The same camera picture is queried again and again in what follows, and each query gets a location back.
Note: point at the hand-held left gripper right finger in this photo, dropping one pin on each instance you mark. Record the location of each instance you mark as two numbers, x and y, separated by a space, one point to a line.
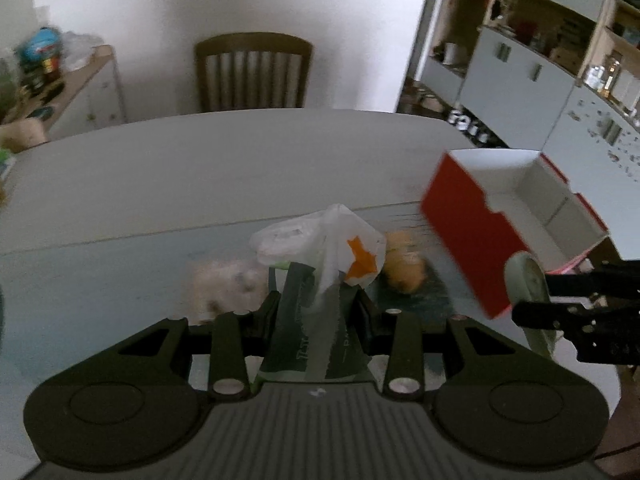
402 345

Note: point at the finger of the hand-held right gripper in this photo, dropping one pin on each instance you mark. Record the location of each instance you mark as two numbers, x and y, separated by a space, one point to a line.
575 281
540 316

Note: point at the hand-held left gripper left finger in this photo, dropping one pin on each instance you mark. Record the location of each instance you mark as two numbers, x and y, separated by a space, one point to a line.
239 340

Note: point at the green snack packet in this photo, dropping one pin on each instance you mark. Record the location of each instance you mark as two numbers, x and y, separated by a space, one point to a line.
295 340

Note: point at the white plush toy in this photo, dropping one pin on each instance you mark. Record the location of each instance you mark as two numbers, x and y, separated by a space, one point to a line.
227 285

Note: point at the orange plush toy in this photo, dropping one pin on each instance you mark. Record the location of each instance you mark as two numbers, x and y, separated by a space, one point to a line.
407 270

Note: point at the red cardboard box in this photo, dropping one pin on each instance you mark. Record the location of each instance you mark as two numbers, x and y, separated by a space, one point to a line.
475 230

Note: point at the white plastic bag orange star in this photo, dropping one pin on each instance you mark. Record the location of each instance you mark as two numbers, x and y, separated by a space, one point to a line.
325 245

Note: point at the row of shoes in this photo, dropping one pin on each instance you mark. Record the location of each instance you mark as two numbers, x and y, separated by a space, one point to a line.
467 125

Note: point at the glass jar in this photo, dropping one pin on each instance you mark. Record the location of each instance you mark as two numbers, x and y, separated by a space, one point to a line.
611 69

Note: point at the white pot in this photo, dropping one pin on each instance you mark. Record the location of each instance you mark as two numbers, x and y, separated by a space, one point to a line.
452 52

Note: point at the slatted wooden chair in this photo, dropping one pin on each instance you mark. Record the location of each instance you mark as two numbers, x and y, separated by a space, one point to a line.
252 72

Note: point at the wooden sideboard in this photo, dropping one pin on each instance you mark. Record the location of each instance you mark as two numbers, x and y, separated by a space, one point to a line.
87 100

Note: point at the beige fluffy object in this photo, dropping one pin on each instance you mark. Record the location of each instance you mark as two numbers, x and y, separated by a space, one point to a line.
22 135

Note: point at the clear plastic bag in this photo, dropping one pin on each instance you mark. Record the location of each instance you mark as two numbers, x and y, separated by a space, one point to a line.
79 50

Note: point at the blue bag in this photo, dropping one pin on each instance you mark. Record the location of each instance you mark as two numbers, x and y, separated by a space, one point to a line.
42 46

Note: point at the white wall cabinet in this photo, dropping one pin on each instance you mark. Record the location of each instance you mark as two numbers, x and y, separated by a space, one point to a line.
540 60

